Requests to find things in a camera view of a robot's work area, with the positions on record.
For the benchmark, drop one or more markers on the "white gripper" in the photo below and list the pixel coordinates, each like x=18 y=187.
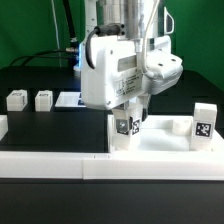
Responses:
x=116 y=78

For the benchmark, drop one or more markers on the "white square tabletop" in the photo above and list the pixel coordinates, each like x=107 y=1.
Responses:
x=165 y=133

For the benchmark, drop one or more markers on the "white U-shaped obstacle fence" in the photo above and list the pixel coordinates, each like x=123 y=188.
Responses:
x=163 y=165

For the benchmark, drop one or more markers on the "white marker plate with tags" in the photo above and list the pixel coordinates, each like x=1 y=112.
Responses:
x=69 y=100

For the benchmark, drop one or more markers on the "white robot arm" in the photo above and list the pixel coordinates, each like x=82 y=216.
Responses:
x=140 y=21

